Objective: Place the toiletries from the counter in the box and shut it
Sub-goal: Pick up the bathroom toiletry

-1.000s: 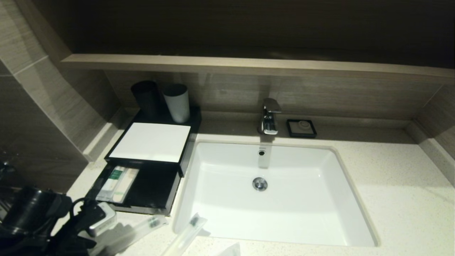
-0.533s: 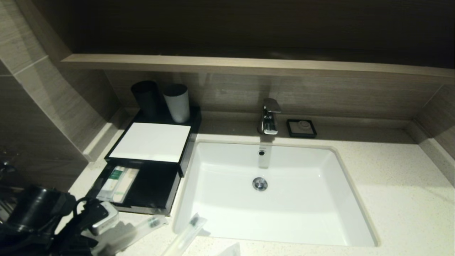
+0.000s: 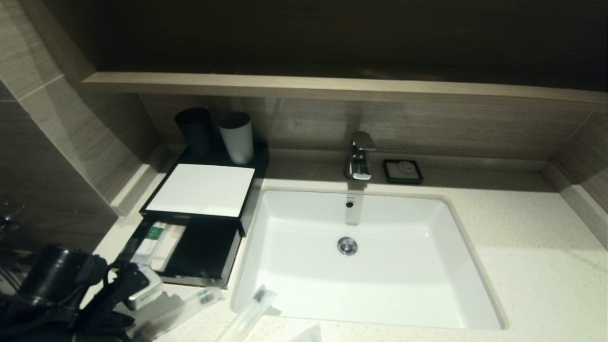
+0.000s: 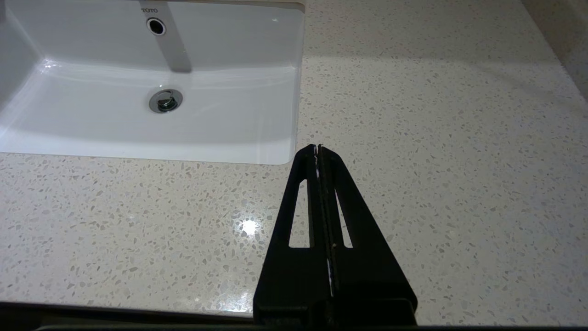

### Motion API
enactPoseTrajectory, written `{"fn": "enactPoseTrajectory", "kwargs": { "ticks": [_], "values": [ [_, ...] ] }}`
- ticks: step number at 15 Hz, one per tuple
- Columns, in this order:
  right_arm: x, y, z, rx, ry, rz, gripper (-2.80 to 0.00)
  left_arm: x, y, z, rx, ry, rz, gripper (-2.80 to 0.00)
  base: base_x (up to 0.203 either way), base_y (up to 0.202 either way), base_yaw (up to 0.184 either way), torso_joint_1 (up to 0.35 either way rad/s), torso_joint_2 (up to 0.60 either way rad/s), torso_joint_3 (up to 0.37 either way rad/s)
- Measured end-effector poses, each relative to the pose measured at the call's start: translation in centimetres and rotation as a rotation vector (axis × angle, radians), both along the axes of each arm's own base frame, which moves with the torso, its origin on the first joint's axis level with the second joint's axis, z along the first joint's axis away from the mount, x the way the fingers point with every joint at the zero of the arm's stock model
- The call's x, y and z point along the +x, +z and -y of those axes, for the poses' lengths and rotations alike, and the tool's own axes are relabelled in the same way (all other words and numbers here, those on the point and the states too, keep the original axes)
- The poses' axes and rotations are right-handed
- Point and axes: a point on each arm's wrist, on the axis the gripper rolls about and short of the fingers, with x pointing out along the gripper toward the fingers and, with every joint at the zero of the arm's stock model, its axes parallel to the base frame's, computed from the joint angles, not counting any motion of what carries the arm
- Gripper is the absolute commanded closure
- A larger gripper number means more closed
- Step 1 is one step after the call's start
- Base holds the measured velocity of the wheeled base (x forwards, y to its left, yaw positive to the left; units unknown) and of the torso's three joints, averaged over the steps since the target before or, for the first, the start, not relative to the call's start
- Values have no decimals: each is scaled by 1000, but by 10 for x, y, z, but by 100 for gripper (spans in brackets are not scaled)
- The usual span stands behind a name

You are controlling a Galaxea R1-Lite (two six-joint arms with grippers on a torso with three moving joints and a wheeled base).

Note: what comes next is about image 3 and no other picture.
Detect long clear toothbrush packet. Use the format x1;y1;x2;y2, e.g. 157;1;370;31
142;287;226;341

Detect black pull-out drawer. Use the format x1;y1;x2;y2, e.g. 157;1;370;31
114;214;244;289

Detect black glossy storage box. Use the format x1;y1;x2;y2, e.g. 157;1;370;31
139;142;270;237

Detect drawer packet with green label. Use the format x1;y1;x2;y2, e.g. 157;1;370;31
131;221;170;267

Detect dark bathtub tap fixture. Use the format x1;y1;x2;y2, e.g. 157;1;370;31
0;214;22;234

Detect long packet with green label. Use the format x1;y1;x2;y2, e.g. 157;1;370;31
216;284;278;342

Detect black cup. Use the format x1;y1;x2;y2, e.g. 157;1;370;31
174;107;215;160

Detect white cup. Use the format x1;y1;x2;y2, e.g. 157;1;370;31
218;112;255;165

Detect chrome sink drain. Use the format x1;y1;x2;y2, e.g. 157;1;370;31
337;236;359;257

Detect white ceramic sink basin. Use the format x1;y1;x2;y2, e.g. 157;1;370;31
230;188;508;331

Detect chrome faucet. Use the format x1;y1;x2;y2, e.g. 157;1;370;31
344;131;377;181

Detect black square soap dish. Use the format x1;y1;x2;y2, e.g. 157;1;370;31
382;159;425;185

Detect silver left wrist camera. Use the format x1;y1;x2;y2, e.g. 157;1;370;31
127;266;163;311

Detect wooden wall shelf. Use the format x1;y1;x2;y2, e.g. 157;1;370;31
80;71;608;114

